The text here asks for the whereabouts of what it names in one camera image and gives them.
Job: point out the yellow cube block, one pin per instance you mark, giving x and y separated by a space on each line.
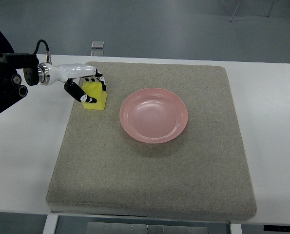
94 90

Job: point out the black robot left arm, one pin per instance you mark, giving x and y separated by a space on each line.
11 88

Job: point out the small clear floor plate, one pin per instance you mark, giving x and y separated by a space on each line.
97 44

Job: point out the pink plate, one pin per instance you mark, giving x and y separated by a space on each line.
153 115

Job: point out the beige fabric mat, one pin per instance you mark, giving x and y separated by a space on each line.
198 173

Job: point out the chair legs in background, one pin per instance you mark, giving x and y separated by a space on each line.
266 9

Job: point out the black label strip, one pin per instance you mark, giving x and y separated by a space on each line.
276 228

